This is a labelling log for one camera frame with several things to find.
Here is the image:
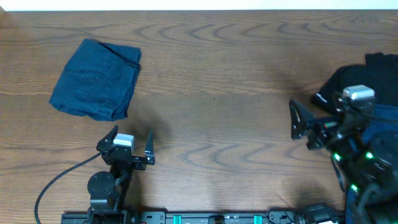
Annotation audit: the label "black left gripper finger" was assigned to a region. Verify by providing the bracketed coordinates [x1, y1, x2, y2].
[97, 125, 118, 146]
[144, 130, 155, 159]

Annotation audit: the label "dark blue denim shorts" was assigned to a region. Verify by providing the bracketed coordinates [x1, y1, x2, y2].
[49, 39, 141, 121]

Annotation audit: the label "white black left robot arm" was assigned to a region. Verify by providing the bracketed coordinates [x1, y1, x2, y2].
[81, 126, 318, 224]

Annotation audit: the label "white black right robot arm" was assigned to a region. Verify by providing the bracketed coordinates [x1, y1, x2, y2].
[292, 114, 397, 223]

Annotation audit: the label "black garment on right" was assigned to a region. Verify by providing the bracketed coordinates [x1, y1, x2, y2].
[311, 52, 397, 114]

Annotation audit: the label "blue garment on right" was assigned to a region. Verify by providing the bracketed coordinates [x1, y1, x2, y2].
[345, 105, 397, 224]

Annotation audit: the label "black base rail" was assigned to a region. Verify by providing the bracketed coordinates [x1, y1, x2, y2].
[60, 210, 296, 224]

